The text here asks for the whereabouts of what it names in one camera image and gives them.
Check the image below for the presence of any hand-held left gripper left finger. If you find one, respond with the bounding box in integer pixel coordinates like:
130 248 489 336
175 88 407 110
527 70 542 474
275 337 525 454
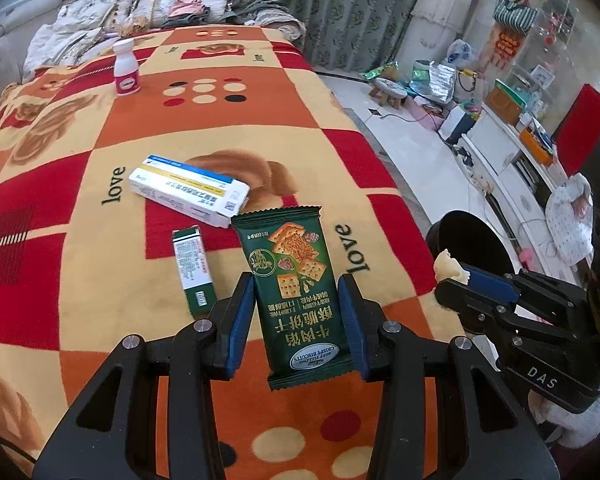
30 271 256 480

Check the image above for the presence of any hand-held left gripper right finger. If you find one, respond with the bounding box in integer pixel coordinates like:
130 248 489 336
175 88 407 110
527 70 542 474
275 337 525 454
336 273 549 480

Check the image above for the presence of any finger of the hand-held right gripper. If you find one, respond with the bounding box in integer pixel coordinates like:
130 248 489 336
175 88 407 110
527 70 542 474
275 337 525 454
435 279 582 357
466 268 590 322

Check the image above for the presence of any small white scrap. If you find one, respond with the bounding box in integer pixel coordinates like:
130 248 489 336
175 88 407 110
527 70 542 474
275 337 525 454
429 248 472 307

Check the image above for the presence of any black trash bin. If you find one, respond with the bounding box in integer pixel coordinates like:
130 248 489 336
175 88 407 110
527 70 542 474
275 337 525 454
425 210 516 336

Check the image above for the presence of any green biscuit packet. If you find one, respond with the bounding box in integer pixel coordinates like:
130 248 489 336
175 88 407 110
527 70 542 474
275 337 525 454
231 205 357 392

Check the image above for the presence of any person's right forearm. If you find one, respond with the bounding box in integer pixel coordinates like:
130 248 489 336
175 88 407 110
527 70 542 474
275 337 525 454
529 392 600 452

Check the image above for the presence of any small green white box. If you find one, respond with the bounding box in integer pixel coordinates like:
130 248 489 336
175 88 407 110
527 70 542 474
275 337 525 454
172 227 217 319

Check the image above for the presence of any white dotted cloth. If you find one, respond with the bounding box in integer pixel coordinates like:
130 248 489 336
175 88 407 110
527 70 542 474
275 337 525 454
545 172 596 267

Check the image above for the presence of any white low cabinet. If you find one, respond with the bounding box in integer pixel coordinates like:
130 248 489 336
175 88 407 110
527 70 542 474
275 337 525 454
460 104 597 282

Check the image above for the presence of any white blue medicine box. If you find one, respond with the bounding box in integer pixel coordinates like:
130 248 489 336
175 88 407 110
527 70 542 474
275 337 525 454
128 155 251 230

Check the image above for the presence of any orange cardboard box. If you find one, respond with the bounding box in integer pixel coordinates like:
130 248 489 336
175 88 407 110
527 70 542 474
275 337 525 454
484 85 524 124

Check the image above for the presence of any red cloth cover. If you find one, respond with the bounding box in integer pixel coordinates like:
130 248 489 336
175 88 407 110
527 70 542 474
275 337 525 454
551 83 600 177

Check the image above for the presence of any silver insulated bag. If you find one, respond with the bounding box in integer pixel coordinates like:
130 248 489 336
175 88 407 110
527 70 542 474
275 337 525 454
426 61 457 104

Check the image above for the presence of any small wooden stool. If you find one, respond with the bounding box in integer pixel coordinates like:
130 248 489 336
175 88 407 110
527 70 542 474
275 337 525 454
369 77 407 109

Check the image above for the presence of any white plastic bag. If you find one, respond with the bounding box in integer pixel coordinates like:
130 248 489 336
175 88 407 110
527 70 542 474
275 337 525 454
447 39 477 69

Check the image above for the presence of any red hanging decoration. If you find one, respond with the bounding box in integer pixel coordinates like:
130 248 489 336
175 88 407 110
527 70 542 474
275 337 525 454
491 30 524 69

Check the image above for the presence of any green snack bag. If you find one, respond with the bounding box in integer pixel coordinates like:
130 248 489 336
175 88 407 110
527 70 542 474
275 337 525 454
364 62 399 82

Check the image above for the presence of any red orange checked blanket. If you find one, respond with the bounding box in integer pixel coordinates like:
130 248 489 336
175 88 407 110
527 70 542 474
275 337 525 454
0 25 468 480

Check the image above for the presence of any green striped bag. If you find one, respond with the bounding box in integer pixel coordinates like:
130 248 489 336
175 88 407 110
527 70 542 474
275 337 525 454
494 0 539 37

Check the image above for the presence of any white lace column cover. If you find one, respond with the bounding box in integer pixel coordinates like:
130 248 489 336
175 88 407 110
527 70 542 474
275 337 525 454
410 0 487 69

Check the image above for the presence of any white bottle pink label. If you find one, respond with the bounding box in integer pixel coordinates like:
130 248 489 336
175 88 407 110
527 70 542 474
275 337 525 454
112 38 142 96

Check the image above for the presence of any beige throw cloth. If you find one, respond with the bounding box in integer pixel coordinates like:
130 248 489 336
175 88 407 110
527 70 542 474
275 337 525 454
230 7 307 42

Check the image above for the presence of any dark garment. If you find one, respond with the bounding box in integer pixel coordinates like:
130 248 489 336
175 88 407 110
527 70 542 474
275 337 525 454
159 8 212 29

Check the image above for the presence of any pink garment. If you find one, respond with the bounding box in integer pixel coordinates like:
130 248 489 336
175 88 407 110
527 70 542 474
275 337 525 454
167 0 207 17

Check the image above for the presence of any white folded quilt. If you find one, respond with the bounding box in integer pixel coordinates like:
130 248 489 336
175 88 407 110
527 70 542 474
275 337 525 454
22 25 112 81

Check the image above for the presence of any green patterned curtain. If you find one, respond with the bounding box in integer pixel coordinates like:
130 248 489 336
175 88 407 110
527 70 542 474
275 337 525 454
130 0 433 73

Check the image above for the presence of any grey tufted sofa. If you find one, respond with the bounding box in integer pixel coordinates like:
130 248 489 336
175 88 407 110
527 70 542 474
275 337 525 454
0 0 62 92

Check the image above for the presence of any floor cable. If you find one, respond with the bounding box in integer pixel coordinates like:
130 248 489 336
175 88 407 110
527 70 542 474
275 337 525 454
369 109 447 134

